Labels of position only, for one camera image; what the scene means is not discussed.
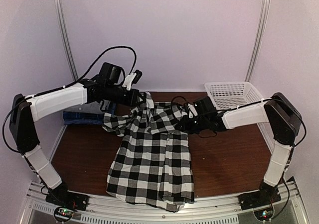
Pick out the folded blue plaid shirt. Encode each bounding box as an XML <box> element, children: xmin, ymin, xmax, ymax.
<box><xmin>62</xmin><ymin>103</ymin><xmax>117</xmax><ymax>125</ymax></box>

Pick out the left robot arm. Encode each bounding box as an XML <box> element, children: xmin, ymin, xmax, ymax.
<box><xmin>9</xmin><ymin>79</ymin><xmax>146</xmax><ymax>206</ymax></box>

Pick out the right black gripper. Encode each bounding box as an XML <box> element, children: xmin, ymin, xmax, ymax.
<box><xmin>175</xmin><ymin>114</ymin><xmax>209</xmax><ymax>134</ymax></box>

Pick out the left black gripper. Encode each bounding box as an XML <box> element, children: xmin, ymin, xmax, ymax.
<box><xmin>105</xmin><ymin>84</ymin><xmax>146</xmax><ymax>107</ymax></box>

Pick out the right aluminium frame post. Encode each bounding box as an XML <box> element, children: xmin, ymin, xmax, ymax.
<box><xmin>245</xmin><ymin>0</ymin><xmax>271</xmax><ymax>82</ymax></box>

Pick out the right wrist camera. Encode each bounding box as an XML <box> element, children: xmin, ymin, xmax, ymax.
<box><xmin>188</xmin><ymin>97</ymin><xmax>217</xmax><ymax>117</ymax></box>

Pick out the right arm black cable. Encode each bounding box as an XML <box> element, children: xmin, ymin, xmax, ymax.
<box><xmin>171</xmin><ymin>96</ymin><xmax>307</xmax><ymax>210</ymax></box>

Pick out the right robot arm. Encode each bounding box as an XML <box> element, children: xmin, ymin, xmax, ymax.
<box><xmin>175</xmin><ymin>92</ymin><xmax>305</xmax><ymax>205</ymax></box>

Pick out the right circuit board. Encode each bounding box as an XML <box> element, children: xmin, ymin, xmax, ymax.
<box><xmin>254</xmin><ymin>207</ymin><xmax>274</xmax><ymax>222</ymax></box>

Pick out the aluminium frame post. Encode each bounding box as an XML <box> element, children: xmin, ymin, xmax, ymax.
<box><xmin>245</xmin><ymin>0</ymin><xmax>271</xmax><ymax>82</ymax></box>
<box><xmin>54</xmin><ymin>0</ymin><xmax>79</xmax><ymax>82</ymax></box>

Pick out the left circuit board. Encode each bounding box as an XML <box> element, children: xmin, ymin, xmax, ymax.
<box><xmin>53</xmin><ymin>207</ymin><xmax>75</xmax><ymax>222</ymax></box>

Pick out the left aluminium frame post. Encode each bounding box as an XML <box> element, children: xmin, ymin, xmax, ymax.
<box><xmin>54</xmin><ymin>0</ymin><xmax>79</xmax><ymax>82</ymax></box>

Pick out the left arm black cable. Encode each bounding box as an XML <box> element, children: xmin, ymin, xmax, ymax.
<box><xmin>2</xmin><ymin>46</ymin><xmax>138</xmax><ymax>152</ymax></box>

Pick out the aluminium front rail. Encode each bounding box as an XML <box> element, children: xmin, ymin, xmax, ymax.
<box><xmin>19</xmin><ymin>176</ymin><xmax>311</xmax><ymax>224</ymax></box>

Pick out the circuit board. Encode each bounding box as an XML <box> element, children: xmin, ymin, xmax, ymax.
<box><xmin>254</xmin><ymin>207</ymin><xmax>274</xmax><ymax>222</ymax></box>
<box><xmin>53</xmin><ymin>207</ymin><xmax>75</xmax><ymax>222</ymax></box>

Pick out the black white checkered shirt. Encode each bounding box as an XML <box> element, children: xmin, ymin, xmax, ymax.
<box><xmin>103</xmin><ymin>92</ymin><xmax>194</xmax><ymax>213</ymax></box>

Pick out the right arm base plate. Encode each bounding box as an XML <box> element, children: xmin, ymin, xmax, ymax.
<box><xmin>238</xmin><ymin>189</ymin><xmax>281</xmax><ymax>210</ymax></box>

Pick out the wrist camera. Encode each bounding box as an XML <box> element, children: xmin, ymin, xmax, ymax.
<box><xmin>188</xmin><ymin>97</ymin><xmax>217</xmax><ymax>117</ymax></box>
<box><xmin>99</xmin><ymin>62</ymin><xmax>126</xmax><ymax>86</ymax></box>

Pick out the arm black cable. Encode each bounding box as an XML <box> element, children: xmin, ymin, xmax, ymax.
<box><xmin>2</xmin><ymin>46</ymin><xmax>138</xmax><ymax>152</ymax></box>
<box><xmin>171</xmin><ymin>96</ymin><xmax>307</xmax><ymax>210</ymax></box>

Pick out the white plastic basket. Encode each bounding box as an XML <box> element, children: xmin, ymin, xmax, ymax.
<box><xmin>204</xmin><ymin>82</ymin><xmax>264</xmax><ymax>110</ymax></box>

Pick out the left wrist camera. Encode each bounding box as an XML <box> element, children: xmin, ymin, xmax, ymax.
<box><xmin>99</xmin><ymin>62</ymin><xmax>126</xmax><ymax>86</ymax></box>

